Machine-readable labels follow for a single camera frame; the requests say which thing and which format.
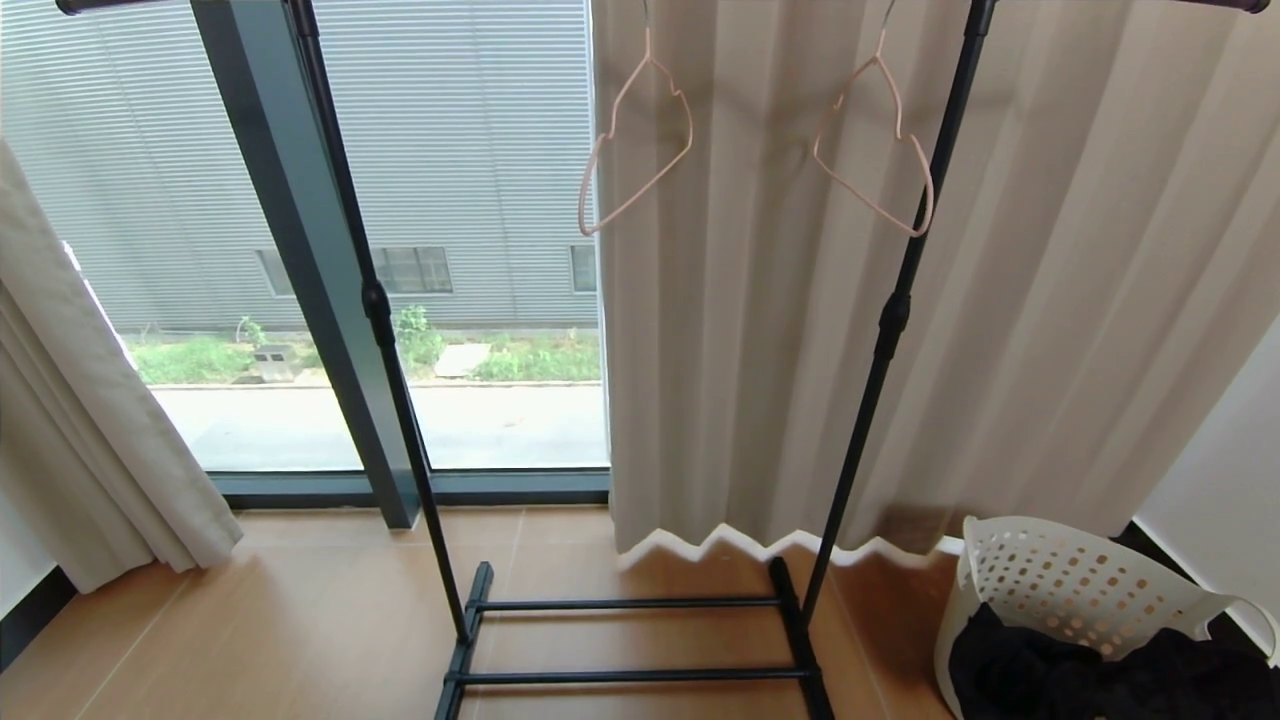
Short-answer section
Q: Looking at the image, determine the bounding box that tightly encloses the black clothes rack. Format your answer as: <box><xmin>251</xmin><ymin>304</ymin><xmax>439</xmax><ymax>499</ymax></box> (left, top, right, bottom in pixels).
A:
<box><xmin>55</xmin><ymin>0</ymin><xmax>1273</xmax><ymax>720</ymax></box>

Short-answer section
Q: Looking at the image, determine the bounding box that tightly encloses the window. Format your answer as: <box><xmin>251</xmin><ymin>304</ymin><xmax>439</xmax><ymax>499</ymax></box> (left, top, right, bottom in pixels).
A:
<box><xmin>0</xmin><ymin>0</ymin><xmax>611</xmax><ymax>531</ymax></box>

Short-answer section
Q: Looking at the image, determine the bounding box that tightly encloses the beige curtain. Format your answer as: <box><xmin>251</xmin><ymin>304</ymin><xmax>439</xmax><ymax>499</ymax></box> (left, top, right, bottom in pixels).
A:
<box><xmin>590</xmin><ymin>0</ymin><xmax>1280</xmax><ymax>573</ymax></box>
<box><xmin>0</xmin><ymin>140</ymin><xmax>244</xmax><ymax>596</ymax></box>

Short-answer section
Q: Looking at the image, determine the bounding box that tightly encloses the white laundry basket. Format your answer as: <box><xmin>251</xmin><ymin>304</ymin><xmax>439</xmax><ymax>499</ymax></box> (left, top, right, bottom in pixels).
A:
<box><xmin>934</xmin><ymin>515</ymin><xmax>1280</xmax><ymax>720</ymax></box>

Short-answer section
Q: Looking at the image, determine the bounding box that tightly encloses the pink clothes hanger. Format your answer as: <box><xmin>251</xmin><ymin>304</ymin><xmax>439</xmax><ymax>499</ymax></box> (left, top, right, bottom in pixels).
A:
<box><xmin>578</xmin><ymin>0</ymin><xmax>694</xmax><ymax>238</ymax></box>
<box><xmin>812</xmin><ymin>0</ymin><xmax>935</xmax><ymax>239</ymax></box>

